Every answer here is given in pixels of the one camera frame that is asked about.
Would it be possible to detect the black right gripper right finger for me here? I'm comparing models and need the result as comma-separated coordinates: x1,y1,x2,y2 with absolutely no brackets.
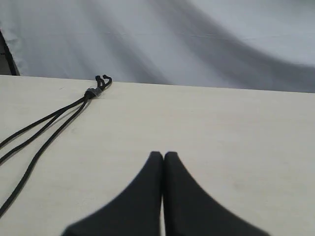
163,152,268,236

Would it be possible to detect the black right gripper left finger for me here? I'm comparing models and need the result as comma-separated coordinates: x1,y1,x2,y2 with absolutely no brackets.
63,151,163,236

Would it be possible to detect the white backdrop cloth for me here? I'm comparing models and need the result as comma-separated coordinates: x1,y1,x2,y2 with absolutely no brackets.
0,0,315,92

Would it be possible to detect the black stand pole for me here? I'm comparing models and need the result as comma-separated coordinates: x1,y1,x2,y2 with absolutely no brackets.
0,32,20,76

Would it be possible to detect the grey cable tie strap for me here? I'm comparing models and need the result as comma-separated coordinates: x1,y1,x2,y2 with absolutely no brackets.
84,87,102,99

